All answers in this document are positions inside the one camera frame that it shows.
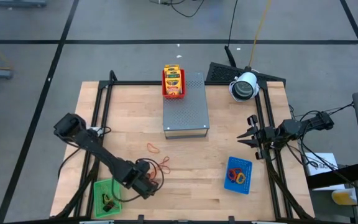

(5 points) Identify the black hanging cable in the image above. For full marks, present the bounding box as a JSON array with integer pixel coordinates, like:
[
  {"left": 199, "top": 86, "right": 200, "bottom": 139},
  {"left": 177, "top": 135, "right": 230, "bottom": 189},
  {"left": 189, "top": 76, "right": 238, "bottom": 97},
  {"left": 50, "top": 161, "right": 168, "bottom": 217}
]
[{"left": 224, "top": 0, "right": 239, "bottom": 68}]

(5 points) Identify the yellow round object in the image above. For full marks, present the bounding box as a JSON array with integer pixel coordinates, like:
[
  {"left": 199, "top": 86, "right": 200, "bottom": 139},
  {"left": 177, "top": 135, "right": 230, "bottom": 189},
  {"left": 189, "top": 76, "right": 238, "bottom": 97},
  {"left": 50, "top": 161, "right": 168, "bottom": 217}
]
[{"left": 331, "top": 189, "right": 357, "bottom": 205}]

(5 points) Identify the blue plastic basket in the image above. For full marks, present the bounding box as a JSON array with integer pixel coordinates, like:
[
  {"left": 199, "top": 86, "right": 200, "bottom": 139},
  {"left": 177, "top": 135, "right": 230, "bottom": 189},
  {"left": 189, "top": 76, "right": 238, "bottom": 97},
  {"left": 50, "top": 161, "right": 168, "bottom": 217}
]
[{"left": 224, "top": 156, "right": 253, "bottom": 195}]

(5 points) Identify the black floor cable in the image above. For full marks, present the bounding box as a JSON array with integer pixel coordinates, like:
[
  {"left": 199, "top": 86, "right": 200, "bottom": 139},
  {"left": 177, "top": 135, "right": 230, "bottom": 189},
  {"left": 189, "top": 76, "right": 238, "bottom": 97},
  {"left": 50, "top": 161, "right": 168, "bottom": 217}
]
[{"left": 149, "top": 0, "right": 206, "bottom": 18}]

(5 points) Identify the black side beam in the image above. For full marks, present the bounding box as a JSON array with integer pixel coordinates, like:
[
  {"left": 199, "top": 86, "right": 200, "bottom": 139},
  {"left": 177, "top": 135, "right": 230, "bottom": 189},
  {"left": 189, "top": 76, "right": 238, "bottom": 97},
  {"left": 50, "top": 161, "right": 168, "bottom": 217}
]
[{"left": 306, "top": 161, "right": 358, "bottom": 190}]

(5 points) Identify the grey perforated metal shelf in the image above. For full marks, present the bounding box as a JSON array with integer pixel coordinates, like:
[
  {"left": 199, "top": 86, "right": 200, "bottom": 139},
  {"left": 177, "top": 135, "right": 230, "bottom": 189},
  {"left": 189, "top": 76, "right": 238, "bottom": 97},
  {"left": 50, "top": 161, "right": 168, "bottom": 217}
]
[{"left": 162, "top": 73, "right": 210, "bottom": 140}]

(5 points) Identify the grey flat floor object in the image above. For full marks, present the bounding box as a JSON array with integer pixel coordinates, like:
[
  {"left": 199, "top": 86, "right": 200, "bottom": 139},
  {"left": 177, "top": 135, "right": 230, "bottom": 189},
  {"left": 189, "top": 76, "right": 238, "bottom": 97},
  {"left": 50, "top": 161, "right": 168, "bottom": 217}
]
[{"left": 0, "top": 0, "right": 48, "bottom": 7}]

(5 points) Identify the white printed cardboard box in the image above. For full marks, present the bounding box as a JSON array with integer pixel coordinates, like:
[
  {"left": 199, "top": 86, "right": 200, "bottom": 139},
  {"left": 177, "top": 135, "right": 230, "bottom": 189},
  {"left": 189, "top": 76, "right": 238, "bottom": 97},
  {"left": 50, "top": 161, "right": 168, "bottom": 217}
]
[{"left": 305, "top": 152, "right": 340, "bottom": 177}]

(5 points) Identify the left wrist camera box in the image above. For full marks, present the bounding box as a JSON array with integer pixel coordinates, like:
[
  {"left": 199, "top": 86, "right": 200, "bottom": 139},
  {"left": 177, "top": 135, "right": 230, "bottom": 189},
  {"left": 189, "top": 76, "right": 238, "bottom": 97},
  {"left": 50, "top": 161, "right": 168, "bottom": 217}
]
[{"left": 134, "top": 160, "right": 152, "bottom": 175}]

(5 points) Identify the red plastic basket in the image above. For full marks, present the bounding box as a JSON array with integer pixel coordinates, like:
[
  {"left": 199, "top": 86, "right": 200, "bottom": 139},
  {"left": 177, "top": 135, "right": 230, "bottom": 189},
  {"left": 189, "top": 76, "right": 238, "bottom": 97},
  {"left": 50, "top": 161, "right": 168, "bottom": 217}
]
[{"left": 161, "top": 68, "right": 186, "bottom": 100}]

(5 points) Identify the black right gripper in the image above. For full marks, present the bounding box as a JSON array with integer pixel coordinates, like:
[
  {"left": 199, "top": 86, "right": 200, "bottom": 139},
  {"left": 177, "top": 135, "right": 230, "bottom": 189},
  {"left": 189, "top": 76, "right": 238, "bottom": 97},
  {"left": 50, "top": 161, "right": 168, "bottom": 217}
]
[{"left": 236, "top": 114, "right": 280, "bottom": 161}]

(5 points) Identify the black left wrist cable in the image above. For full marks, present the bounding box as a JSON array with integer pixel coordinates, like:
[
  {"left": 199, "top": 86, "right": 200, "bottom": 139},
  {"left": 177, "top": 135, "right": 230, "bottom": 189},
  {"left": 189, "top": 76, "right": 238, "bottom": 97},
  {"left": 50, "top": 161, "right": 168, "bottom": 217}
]
[{"left": 112, "top": 157, "right": 165, "bottom": 203}]

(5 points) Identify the yellow hanging cable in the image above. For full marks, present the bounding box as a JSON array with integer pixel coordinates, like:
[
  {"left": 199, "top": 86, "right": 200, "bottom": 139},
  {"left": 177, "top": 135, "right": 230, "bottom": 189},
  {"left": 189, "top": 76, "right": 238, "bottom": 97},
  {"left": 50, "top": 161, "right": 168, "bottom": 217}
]
[{"left": 247, "top": 0, "right": 272, "bottom": 68}]

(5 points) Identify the green plastic basket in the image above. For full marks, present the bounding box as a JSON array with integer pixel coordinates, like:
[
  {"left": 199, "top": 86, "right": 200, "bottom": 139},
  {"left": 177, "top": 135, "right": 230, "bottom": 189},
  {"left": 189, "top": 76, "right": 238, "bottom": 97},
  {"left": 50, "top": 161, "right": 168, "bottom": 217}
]
[{"left": 93, "top": 178, "right": 122, "bottom": 218}]

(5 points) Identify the black binder clip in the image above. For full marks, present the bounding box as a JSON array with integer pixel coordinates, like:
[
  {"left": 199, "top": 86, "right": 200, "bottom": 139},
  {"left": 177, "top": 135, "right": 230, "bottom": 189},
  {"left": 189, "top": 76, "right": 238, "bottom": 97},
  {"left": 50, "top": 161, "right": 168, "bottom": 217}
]
[{"left": 102, "top": 193, "right": 116, "bottom": 212}]

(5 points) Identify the black aluminium table frame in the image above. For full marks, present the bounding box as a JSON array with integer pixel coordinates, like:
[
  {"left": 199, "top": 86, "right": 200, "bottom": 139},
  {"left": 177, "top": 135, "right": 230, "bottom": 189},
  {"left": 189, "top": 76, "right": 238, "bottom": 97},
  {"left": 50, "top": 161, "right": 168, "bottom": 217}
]
[{"left": 51, "top": 70, "right": 315, "bottom": 220}]

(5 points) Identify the black perforated panel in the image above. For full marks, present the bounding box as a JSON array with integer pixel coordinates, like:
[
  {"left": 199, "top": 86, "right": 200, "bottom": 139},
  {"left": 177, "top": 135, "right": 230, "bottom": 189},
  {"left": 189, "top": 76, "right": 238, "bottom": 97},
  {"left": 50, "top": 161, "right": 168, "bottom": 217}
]
[{"left": 205, "top": 62, "right": 287, "bottom": 85}]

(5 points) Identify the black left base cable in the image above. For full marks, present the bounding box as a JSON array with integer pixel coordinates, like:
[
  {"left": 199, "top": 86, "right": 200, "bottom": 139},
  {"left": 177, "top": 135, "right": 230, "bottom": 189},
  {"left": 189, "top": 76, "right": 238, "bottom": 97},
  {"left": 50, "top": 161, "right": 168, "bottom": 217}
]
[{"left": 57, "top": 144, "right": 86, "bottom": 180}]

